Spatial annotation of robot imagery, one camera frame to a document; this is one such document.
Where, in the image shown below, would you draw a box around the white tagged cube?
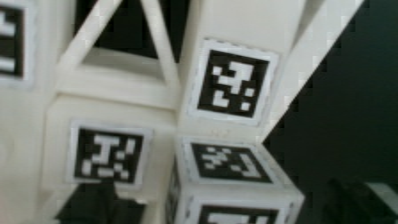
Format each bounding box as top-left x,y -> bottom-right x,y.
163,136 -> 303,224

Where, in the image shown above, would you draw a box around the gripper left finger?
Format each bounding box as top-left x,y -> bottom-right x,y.
54,182 -> 145,224

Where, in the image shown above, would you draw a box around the white chair back frame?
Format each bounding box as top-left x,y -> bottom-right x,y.
0,0 -> 364,224

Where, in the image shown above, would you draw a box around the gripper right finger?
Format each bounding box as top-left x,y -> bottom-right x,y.
323,179 -> 398,224

